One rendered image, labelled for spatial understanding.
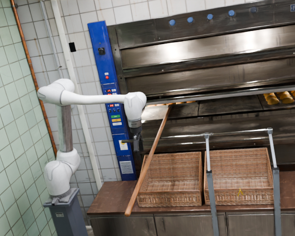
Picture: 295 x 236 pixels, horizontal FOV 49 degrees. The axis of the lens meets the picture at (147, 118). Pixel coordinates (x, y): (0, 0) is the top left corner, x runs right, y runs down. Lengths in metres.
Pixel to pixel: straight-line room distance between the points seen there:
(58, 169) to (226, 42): 1.66
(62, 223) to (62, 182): 0.33
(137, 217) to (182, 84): 1.23
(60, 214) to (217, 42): 1.83
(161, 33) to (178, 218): 1.58
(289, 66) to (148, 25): 1.22
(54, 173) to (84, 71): 1.10
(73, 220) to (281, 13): 2.24
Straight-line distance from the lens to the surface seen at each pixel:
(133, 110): 2.02
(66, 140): 2.48
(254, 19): 2.84
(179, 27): 2.84
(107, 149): 3.29
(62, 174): 2.40
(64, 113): 2.40
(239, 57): 2.85
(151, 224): 2.96
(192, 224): 2.89
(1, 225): 2.88
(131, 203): 1.87
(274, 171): 2.56
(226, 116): 2.98
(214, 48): 2.82
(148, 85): 2.95
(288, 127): 3.09
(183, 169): 3.14
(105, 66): 2.98
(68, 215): 2.51
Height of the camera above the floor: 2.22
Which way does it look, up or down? 19 degrees down
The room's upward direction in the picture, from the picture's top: 10 degrees counter-clockwise
